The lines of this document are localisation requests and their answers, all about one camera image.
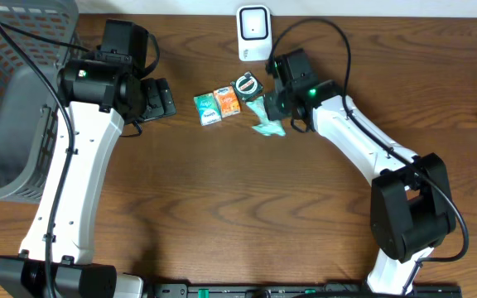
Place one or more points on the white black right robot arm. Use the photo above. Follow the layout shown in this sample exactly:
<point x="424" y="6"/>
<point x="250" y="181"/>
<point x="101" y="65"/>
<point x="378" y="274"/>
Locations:
<point x="410" y="214"/>

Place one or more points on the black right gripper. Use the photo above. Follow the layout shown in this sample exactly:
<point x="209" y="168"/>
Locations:
<point x="272" y="113"/>

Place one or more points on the teal Kleenex tissue pack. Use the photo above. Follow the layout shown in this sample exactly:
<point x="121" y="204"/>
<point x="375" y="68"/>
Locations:
<point x="207" y="108"/>

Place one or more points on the orange Kleenex tissue pack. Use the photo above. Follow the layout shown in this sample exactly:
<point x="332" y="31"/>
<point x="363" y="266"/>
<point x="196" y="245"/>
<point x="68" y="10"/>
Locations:
<point x="227" y="101"/>

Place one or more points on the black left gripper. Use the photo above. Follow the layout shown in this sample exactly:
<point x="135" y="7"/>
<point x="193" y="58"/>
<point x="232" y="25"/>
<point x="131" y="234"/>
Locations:
<point x="161" y="100"/>

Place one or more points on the mint green wipes pouch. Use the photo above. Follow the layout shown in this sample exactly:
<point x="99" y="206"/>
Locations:
<point x="266" y="127"/>

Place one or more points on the dark green round-label box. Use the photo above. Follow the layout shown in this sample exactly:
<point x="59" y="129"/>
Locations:
<point x="247" y="86"/>

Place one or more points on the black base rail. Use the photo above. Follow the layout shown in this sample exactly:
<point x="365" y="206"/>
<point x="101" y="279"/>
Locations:
<point x="330" y="289"/>

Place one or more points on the grey plastic basket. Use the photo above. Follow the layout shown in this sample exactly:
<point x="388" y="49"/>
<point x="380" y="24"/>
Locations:
<point x="28" y="120"/>

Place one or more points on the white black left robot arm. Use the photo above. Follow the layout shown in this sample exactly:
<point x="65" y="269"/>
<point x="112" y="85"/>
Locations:
<point x="97" y="95"/>

